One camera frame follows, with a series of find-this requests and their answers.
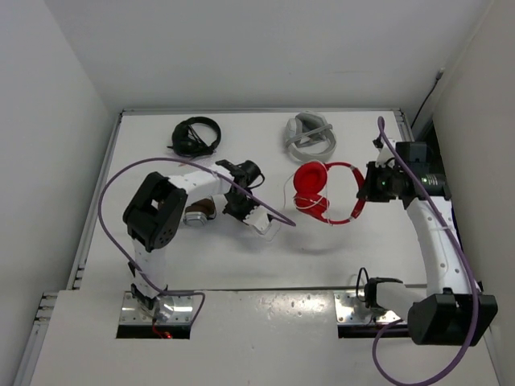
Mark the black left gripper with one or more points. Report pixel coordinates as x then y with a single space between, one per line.
241 216

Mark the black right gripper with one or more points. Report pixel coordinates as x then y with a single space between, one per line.
368 191

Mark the red headphones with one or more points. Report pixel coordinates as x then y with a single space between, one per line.
310 182

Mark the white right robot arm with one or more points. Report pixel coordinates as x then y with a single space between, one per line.
448 314

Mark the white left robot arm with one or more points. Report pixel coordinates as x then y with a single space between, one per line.
161 202

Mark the brown silver headphones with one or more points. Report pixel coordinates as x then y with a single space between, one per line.
199 213

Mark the black headphones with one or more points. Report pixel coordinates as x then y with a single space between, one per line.
187 143

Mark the grey white headphones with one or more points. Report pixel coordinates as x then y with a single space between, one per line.
309 129

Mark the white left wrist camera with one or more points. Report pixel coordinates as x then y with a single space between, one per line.
262 224

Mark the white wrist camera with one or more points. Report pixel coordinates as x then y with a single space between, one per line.
262 224
385 156

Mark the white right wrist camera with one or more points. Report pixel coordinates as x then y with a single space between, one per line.
385 156

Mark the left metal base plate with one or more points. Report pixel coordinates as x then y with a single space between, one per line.
167 311

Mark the metal base plate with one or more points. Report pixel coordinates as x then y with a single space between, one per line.
352 312
167 311

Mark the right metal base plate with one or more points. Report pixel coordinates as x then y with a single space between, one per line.
352 312

